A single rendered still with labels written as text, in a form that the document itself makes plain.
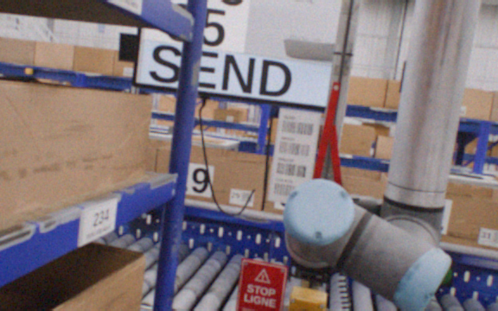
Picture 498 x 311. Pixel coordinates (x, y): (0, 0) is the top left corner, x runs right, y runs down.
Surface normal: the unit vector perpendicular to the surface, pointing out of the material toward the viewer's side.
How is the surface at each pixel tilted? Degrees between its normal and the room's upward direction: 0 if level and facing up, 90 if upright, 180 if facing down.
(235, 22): 86
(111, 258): 90
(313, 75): 86
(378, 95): 90
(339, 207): 58
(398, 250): 52
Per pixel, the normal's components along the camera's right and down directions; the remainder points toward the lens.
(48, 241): 0.97, 0.14
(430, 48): -0.60, 0.08
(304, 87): 0.15, 0.05
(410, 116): -0.83, 0.02
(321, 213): -0.18, -0.48
